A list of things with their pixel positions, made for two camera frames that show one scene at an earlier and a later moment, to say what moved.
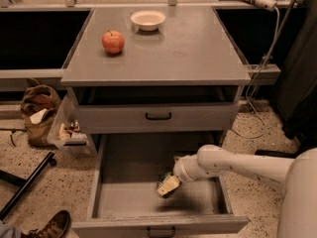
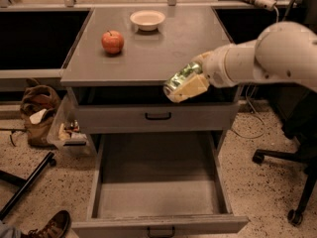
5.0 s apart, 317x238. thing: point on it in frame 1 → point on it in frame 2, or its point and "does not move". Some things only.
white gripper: (181, 170) → (215, 67)
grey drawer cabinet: (159, 83) does not move
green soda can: (160, 181) → (189, 69)
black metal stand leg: (25, 182) does not move
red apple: (113, 42) does not move
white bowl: (148, 20) does not move
